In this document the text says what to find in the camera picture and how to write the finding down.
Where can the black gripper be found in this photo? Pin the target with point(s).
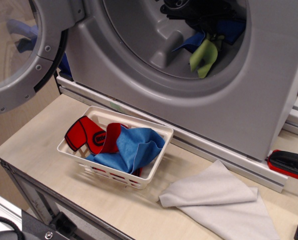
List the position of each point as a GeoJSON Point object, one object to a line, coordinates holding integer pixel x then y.
{"type": "Point", "coordinates": [206, 14]}

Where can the blue and green felt garment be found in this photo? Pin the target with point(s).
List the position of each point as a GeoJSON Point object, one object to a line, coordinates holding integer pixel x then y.
{"type": "Point", "coordinates": [205, 46]}

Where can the grey toy washing machine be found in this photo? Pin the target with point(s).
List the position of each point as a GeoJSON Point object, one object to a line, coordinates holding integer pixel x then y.
{"type": "Point", "coordinates": [129, 50]}

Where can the white plastic laundry basket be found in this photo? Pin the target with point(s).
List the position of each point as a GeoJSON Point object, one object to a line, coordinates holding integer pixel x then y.
{"type": "Point", "coordinates": [138, 179]}

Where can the grey round machine door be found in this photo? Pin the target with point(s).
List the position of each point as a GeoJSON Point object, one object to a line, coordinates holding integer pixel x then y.
{"type": "Point", "coordinates": [22, 75]}

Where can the light blue cloth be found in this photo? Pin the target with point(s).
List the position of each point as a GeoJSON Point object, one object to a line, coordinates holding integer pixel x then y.
{"type": "Point", "coordinates": [139, 146]}

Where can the red and black clamp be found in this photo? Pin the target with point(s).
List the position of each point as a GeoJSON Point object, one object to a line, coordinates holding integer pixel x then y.
{"type": "Point", "coordinates": [284, 162]}

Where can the red felt garment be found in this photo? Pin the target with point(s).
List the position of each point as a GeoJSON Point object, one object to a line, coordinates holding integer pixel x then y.
{"type": "Point", "coordinates": [101, 143]}

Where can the grey folded cloth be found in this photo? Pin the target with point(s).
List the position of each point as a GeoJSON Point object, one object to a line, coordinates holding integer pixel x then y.
{"type": "Point", "coordinates": [222, 203]}

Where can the blue clamp behind door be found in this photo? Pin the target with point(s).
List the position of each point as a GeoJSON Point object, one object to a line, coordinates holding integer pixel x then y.
{"type": "Point", "coordinates": [29, 33]}

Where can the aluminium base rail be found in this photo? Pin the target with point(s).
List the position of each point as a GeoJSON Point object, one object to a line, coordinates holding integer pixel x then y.
{"type": "Point", "coordinates": [253, 169]}

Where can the aluminium table frame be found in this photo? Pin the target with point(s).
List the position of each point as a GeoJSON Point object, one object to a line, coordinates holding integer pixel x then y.
{"type": "Point", "coordinates": [58, 212]}

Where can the black mount with bolt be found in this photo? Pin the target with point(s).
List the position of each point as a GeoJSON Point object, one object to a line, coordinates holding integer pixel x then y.
{"type": "Point", "coordinates": [32, 229]}

